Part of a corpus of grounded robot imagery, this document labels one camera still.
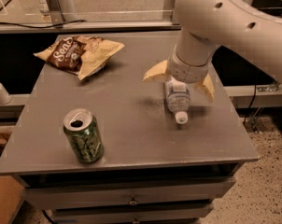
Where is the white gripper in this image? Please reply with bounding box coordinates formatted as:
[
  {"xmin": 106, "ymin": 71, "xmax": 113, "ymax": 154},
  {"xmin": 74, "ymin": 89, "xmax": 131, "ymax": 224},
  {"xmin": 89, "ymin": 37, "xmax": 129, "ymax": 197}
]
[{"xmin": 143, "ymin": 44, "xmax": 215, "ymax": 103}]

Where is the clear plastic water bottle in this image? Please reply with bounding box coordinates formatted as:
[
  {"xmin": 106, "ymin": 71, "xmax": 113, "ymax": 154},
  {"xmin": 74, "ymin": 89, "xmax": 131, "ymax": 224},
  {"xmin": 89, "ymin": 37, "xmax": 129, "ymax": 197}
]
[{"xmin": 165, "ymin": 78, "xmax": 190, "ymax": 125}]

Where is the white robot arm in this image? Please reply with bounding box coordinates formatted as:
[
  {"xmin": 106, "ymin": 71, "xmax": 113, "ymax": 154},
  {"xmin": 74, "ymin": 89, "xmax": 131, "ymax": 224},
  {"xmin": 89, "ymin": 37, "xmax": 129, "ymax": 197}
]
[{"xmin": 143, "ymin": 0, "xmax": 282, "ymax": 100}]

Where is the grey drawer cabinet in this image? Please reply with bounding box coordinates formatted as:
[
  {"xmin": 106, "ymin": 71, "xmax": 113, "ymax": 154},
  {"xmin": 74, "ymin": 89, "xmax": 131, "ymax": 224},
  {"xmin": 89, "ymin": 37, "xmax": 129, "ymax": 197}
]
[{"xmin": 0, "ymin": 30, "xmax": 261, "ymax": 224}]

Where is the brown and cream chip bag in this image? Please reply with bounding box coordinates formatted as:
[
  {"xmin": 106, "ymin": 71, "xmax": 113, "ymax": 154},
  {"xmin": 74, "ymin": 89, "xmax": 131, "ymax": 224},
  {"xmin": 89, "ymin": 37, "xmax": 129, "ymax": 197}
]
[{"xmin": 35, "ymin": 35, "xmax": 124, "ymax": 80}]

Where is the green soda can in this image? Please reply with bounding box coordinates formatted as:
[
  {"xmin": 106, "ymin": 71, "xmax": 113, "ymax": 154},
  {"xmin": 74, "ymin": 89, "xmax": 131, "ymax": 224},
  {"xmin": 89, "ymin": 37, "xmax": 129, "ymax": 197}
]
[{"xmin": 63, "ymin": 108, "xmax": 104, "ymax": 163}]

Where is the upper grey drawer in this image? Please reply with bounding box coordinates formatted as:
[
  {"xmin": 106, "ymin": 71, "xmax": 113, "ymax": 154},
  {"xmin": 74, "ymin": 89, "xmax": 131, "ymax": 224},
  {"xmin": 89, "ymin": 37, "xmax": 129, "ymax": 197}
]
[{"xmin": 22, "ymin": 176, "xmax": 235, "ymax": 209}]

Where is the grey drawer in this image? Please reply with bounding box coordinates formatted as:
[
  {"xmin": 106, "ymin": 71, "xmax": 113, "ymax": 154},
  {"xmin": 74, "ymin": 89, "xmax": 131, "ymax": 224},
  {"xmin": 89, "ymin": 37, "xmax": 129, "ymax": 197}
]
[
  {"xmin": 22, "ymin": 176, "xmax": 235, "ymax": 209},
  {"xmin": 52, "ymin": 203, "xmax": 213, "ymax": 224}
]

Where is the lower grey drawer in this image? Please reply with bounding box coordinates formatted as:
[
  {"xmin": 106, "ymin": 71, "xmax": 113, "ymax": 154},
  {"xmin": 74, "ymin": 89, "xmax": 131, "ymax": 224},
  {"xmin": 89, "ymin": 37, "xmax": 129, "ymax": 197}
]
[{"xmin": 52, "ymin": 203, "xmax": 213, "ymax": 224}]

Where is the cardboard box at left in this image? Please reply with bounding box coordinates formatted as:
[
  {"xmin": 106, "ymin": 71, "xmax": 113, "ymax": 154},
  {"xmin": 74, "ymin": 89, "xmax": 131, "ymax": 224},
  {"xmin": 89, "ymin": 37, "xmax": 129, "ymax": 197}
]
[{"xmin": 0, "ymin": 176, "xmax": 23, "ymax": 224}]

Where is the left metal bracket post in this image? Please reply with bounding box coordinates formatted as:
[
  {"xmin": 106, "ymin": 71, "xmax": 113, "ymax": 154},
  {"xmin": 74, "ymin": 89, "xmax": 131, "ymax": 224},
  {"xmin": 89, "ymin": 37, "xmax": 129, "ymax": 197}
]
[{"xmin": 46, "ymin": 0, "xmax": 63, "ymax": 25}]

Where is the black cable on ledge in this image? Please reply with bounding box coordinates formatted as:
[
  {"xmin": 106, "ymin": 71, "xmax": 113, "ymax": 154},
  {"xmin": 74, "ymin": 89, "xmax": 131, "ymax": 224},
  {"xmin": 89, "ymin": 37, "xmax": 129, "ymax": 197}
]
[{"xmin": 0, "ymin": 19, "xmax": 88, "ymax": 29}]

